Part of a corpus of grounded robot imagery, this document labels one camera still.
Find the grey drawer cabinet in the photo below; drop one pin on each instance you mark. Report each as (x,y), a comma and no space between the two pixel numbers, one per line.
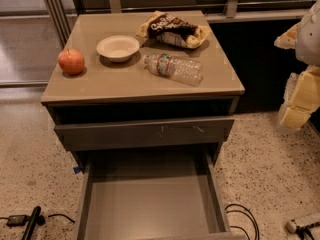
(108,92)

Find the white paper bowl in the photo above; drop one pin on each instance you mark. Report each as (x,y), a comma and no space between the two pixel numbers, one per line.
(118,48)

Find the clear plastic water bottle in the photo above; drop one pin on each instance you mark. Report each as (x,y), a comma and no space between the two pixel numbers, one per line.
(178,69)

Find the blue tape piece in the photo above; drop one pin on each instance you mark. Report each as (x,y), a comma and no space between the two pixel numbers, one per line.
(76,170)

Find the white power strip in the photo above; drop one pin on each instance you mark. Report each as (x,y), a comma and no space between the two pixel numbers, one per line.
(307,221)

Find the black handheld tool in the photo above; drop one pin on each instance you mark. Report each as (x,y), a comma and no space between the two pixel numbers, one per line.
(36,219)

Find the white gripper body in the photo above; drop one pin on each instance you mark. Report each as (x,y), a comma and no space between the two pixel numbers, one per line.
(309,39)

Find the open grey middle drawer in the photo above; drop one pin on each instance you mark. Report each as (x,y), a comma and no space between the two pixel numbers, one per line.
(151,195)

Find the black power adapter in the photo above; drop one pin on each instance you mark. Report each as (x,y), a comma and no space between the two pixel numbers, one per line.
(17,220)

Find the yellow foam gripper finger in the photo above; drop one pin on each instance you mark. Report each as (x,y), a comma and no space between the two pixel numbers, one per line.
(288,39)
(301,98)

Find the brown snack chip bag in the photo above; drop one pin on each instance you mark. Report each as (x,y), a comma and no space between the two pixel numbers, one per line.
(172,30)

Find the closed grey top drawer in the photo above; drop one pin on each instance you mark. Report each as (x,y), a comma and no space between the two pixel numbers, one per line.
(150,133)

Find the red apple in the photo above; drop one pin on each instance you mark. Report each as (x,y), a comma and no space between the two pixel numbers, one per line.
(71,61)

